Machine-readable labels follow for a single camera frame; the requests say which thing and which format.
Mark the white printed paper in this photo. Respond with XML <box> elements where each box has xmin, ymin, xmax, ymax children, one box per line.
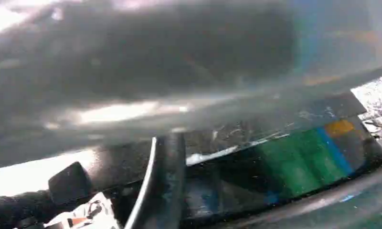
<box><xmin>44</xmin><ymin>192</ymin><xmax>121</xmax><ymax>229</ymax></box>

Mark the black block connector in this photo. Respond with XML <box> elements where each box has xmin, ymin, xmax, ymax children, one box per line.
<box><xmin>48</xmin><ymin>161</ymin><xmax>94</xmax><ymax>207</ymax></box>

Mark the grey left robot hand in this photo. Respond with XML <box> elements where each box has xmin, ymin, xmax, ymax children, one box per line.
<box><xmin>0</xmin><ymin>0</ymin><xmax>382</xmax><ymax>170</ymax></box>

